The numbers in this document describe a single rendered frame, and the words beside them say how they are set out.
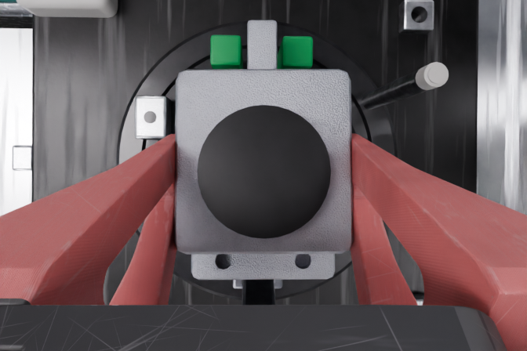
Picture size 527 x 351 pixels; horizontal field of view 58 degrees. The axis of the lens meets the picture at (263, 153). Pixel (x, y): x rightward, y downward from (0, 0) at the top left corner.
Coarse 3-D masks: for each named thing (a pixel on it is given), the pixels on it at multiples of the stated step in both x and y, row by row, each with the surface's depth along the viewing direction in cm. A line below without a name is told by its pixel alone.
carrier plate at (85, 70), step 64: (128, 0) 25; (192, 0) 25; (256, 0) 25; (320, 0) 26; (384, 0) 26; (448, 0) 26; (64, 64) 25; (128, 64) 25; (384, 64) 26; (448, 64) 26; (64, 128) 25; (448, 128) 26; (128, 256) 25
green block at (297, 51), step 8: (288, 40) 18; (296, 40) 18; (304, 40) 18; (312, 40) 19; (280, 48) 20; (288, 48) 18; (296, 48) 18; (304, 48) 18; (312, 48) 19; (280, 56) 20; (288, 56) 18; (296, 56) 18; (304, 56) 18; (312, 56) 19; (280, 64) 20; (288, 64) 18; (296, 64) 18; (304, 64) 18; (312, 64) 19
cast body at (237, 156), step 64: (256, 64) 16; (192, 128) 12; (256, 128) 11; (320, 128) 12; (192, 192) 11; (256, 192) 10; (320, 192) 10; (192, 256) 14; (256, 256) 14; (320, 256) 14
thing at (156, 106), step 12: (144, 96) 22; (156, 96) 22; (144, 108) 22; (156, 108) 22; (168, 108) 22; (144, 120) 22; (156, 120) 22; (168, 120) 22; (144, 132) 22; (156, 132) 22; (168, 132) 22
